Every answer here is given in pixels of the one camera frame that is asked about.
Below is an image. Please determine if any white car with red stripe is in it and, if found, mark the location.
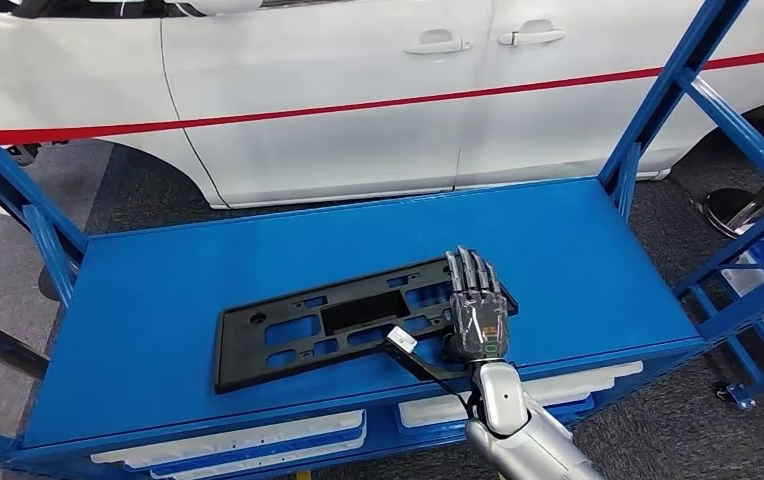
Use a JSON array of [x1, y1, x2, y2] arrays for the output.
[[0, 0, 764, 211]]

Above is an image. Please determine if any chrome round stand base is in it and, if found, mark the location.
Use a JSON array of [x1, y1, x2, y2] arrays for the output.
[[699, 150, 764, 240]]

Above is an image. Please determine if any black plastic plate frame part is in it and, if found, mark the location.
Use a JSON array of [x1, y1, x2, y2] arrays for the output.
[[214, 254, 520, 396]]

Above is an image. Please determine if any blue metal shelf rack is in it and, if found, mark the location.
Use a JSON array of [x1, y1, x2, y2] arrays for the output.
[[0, 0, 764, 480], [686, 211, 764, 411]]

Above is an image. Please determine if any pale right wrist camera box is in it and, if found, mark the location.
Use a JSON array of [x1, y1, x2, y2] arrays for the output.
[[385, 326, 419, 355]]

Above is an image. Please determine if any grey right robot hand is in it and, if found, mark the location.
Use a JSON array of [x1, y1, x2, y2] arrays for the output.
[[443, 246, 513, 365]]

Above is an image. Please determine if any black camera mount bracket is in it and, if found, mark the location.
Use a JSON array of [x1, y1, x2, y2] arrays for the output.
[[385, 343, 476, 389]]

